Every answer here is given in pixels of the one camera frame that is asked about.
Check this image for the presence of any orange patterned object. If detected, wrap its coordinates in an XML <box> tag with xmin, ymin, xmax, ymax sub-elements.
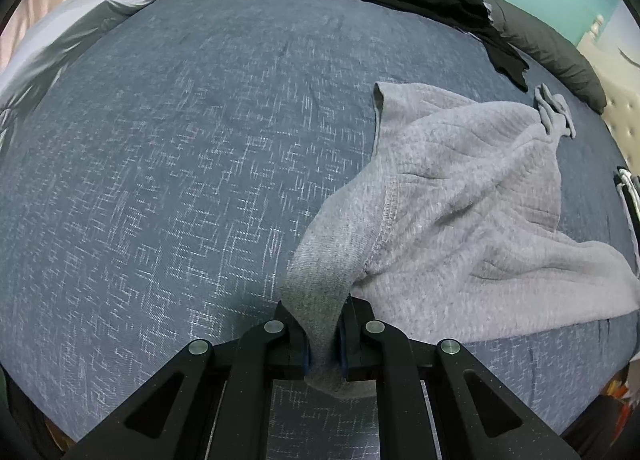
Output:
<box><xmin>600</xmin><ymin>375</ymin><xmax>638</xmax><ymax>421</ymax></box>

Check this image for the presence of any grey sweater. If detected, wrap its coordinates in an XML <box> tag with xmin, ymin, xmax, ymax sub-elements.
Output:
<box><xmin>277</xmin><ymin>82</ymin><xmax>640</xmax><ymax>398</ymax></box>

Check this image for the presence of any cream tufted headboard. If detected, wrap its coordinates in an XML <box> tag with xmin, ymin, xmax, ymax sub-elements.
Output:
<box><xmin>575</xmin><ymin>14</ymin><xmax>640</xmax><ymax>181</ymax></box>

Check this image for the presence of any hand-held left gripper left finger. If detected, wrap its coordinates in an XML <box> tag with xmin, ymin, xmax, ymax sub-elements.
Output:
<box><xmin>62</xmin><ymin>300</ymin><xmax>308</xmax><ymax>460</ymax></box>

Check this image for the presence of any black folded garment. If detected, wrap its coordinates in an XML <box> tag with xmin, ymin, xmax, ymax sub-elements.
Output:
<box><xmin>614</xmin><ymin>166</ymin><xmax>640</xmax><ymax>241</ymax></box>

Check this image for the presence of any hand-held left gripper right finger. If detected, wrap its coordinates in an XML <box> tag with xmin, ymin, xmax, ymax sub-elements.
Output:
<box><xmin>340</xmin><ymin>296</ymin><xmax>581</xmax><ymax>460</ymax></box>

